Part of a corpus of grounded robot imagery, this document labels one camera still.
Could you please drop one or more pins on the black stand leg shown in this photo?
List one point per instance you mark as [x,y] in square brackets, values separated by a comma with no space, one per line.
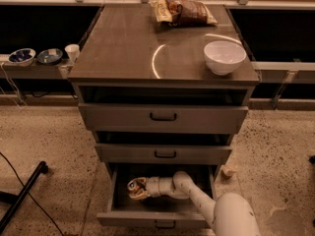
[15,201]

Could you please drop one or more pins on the cabinet caster wheel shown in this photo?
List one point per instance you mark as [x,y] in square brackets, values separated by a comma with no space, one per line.
[227,172]

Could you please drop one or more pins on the blue dark bowl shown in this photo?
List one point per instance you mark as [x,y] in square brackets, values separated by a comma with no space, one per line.
[50,56]

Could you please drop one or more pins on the middle grey drawer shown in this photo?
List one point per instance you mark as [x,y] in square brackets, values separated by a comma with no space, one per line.
[158,154]

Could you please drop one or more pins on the bottom grey drawer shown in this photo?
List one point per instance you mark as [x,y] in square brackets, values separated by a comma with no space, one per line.
[162,212]

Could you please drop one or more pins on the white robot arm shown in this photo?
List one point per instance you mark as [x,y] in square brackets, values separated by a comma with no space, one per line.
[229,215]

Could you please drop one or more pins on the grey drawer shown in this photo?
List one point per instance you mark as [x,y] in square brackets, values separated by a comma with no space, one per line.
[162,212]
[186,119]
[158,154]

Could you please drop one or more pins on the brown chip bag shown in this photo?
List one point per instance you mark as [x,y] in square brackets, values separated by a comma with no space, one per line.
[183,13]

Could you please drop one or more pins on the top grey drawer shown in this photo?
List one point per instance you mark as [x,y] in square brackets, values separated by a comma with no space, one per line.
[186,119]

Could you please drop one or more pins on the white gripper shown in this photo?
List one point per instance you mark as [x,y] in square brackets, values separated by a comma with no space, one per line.
[153,186]

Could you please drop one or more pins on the white paper cup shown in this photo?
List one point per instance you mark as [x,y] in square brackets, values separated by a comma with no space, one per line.
[73,52]

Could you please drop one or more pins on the white ceramic bowl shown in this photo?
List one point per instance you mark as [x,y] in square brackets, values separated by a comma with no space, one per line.
[223,57]

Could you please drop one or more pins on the blue white bowl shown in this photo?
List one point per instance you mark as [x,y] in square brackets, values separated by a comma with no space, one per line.
[22,57]

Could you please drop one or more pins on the grey drawer cabinet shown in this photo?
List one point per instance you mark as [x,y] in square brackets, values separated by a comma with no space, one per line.
[130,58]

